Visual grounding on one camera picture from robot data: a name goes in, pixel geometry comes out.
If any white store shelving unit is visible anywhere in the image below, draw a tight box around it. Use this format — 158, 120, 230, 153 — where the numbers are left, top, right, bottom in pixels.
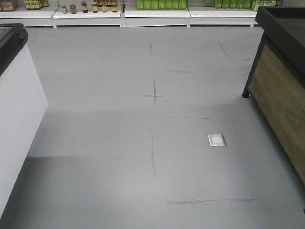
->
0, 0, 257, 28

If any white chest freezer black lid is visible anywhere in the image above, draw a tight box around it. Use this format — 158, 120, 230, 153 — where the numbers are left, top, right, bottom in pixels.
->
0, 23, 48, 212

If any metal floor outlet cover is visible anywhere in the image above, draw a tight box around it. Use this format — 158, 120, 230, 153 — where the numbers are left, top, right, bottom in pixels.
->
207, 133, 227, 147

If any black wooden produce display stand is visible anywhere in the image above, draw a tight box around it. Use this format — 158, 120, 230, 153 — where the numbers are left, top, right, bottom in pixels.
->
241, 6, 305, 191

